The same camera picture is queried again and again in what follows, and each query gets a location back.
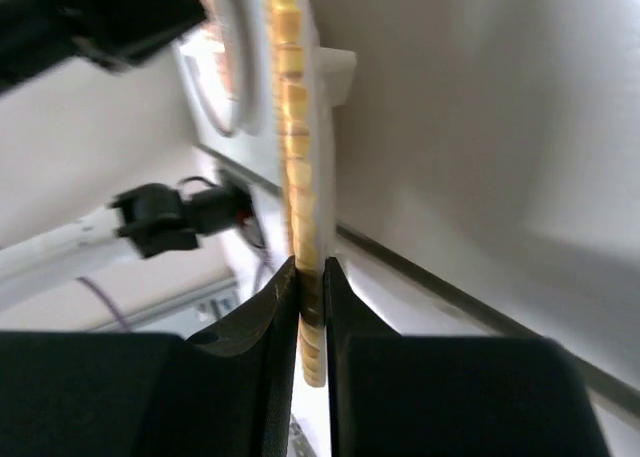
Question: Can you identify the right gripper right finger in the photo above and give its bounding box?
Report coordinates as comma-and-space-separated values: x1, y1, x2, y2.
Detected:
323, 258, 609, 456

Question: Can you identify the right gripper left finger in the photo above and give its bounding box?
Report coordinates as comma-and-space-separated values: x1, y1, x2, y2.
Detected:
1, 261, 299, 456

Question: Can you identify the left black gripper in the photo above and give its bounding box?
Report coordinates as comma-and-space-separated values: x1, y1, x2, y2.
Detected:
1, 0, 207, 93

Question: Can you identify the round patterned plate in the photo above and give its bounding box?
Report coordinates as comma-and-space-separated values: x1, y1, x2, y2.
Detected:
177, 0, 258, 138

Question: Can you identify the woven bamboo square tray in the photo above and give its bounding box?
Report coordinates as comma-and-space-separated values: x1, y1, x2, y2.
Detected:
265, 0, 357, 387

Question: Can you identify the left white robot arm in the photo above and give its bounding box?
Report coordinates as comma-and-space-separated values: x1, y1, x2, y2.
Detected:
1, 0, 258, 308

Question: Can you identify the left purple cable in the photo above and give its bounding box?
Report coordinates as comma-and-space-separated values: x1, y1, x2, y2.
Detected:
77, 275, 134, 333

